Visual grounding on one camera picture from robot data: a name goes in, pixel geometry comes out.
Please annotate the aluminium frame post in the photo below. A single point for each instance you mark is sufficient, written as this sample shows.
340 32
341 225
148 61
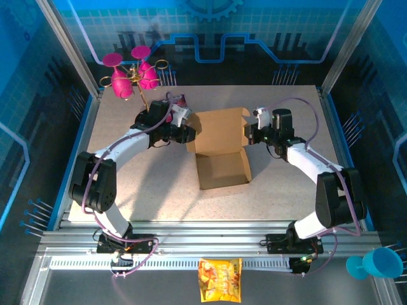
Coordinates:
349 41
66 47

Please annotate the small black circuit board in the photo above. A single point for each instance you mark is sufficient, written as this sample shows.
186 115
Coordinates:
122 260
300 265

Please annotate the gold glass rack stand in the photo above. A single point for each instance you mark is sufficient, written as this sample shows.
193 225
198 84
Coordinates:
141 118

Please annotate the aluminium frame rail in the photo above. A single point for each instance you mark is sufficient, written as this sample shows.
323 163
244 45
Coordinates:
206 236

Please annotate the brown cardboard paper box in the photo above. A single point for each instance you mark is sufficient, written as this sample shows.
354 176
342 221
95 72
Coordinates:
222 171

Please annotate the blue table side trim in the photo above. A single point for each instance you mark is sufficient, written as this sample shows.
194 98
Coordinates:
334 111
62 193

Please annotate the yellow chips bag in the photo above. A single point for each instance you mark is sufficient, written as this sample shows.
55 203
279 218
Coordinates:
219 279

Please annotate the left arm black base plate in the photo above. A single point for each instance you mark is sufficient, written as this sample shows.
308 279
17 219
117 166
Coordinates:
146 246

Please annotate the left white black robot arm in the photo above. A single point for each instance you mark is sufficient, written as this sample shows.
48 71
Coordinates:
95 184

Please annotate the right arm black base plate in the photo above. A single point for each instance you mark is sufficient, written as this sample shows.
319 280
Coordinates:
276 244

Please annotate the pink plastic goblet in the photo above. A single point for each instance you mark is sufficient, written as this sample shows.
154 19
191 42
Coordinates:
147 77
122 85

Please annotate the purple snack bag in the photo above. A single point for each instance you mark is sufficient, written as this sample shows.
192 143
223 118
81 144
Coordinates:
182 100

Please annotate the blue plastic goblet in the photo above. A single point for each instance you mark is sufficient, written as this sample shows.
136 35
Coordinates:
384 262

